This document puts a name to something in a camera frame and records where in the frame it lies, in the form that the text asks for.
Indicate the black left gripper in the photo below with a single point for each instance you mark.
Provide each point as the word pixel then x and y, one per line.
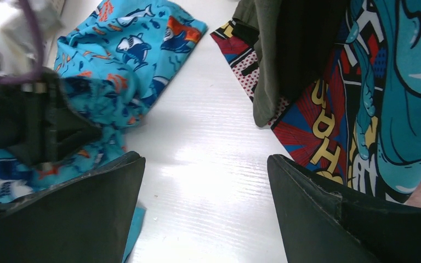
pixel 35 130

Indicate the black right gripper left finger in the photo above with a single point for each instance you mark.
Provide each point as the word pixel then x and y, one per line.
pixel 91 218

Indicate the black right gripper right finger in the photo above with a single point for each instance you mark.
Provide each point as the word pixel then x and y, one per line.
pixel 323 221

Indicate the turquoise shark print shorts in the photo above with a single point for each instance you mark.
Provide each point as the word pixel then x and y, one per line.
pixel 113 67

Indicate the olive green shorts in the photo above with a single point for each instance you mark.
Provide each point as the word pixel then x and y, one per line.
pixel 262 16

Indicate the comic print shorts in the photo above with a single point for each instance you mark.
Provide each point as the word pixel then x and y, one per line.
pixel 359 123

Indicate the black shorts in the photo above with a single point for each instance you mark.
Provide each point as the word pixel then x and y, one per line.
pixel 305 33

